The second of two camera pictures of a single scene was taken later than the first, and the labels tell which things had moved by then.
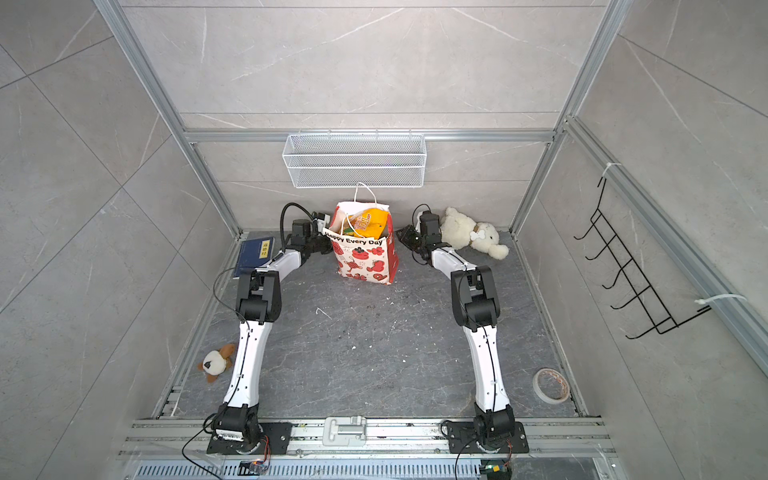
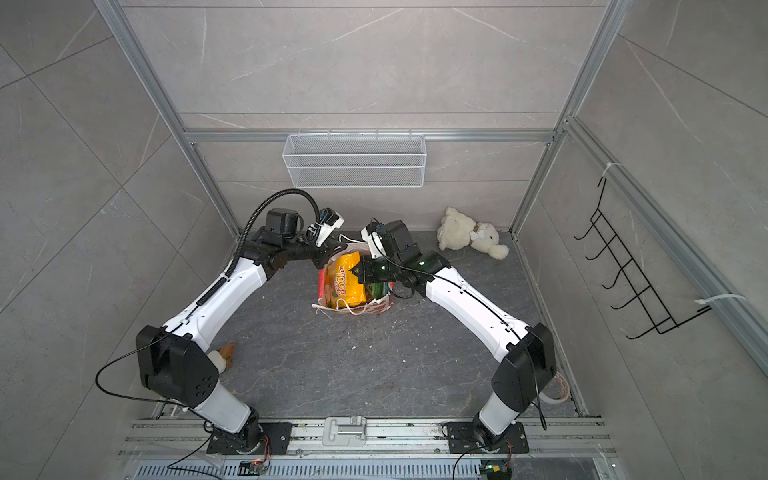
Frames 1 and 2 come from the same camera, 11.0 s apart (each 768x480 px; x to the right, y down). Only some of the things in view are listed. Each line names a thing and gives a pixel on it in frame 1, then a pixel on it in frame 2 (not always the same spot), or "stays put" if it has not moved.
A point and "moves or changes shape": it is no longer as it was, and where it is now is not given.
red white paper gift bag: (363, 259) moves or changes shape
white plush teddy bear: (458, 230) stays put
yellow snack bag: (368, 223) → (343, 284)
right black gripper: (406, 236) → (366, 276)
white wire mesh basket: (355, 161) stays put
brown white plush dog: (216, 362) stays put
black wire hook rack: (660, 319) stays put
